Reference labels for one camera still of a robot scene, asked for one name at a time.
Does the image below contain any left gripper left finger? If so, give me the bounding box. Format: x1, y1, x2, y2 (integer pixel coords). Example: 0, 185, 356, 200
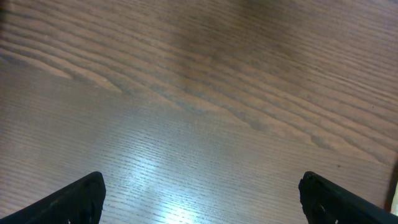
1, 171, 106, 224

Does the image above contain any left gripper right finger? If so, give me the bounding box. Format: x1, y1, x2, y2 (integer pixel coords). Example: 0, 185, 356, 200
298, 171, 397, 224

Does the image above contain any large white wet-wipes pack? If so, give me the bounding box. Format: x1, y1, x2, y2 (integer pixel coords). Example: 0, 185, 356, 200
391, 183, 398, 216

